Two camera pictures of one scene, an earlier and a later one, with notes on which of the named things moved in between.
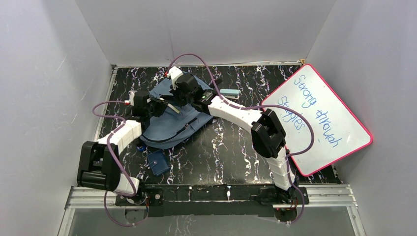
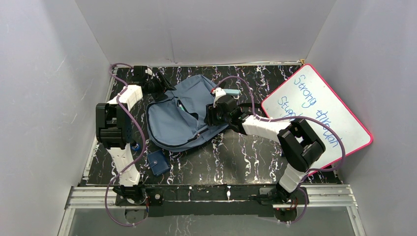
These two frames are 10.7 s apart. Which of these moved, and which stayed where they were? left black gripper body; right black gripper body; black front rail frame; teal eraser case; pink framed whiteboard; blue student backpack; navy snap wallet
Moved: left black gripper body; right black gripper body; blue student backpack
Stayed: pink framed whiteboard; navy snap wallet; teal eraser case; black front rail frame
